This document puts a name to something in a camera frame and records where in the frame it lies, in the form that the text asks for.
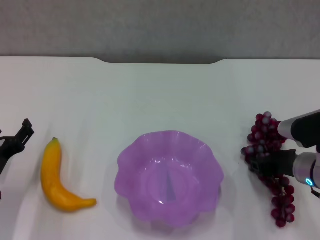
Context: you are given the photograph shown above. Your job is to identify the purple scalloped plastic bowl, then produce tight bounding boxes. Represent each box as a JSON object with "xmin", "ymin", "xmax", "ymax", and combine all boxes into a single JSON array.
[{"xmin": 114, "ymin": 129, "xmax": 225, "ymax": 229}]

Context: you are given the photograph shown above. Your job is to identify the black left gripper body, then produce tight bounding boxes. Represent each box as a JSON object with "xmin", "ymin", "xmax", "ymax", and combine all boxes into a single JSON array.
[{"xmin": 0, "ymin": 136, "xmax": 25, "ymax": 176}]

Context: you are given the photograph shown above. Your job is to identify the yellow banana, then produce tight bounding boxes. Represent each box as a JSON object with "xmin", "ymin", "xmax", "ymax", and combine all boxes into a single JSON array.
[{"xmin": 40, "ymin": 137, "xmax": 98, "ymax": 213}]

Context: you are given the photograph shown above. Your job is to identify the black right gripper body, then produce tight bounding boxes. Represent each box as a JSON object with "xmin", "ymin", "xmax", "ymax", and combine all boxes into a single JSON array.
[{"xmin": 263, "ymin": 149, "xmax": 298, "ymax": 179}]

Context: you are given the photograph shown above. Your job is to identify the dark red grape bunch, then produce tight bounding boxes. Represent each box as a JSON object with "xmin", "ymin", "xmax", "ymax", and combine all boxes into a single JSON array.
[{"xmin": 240, "ymin": 111, "xmax": 297, "ymax": 228}]

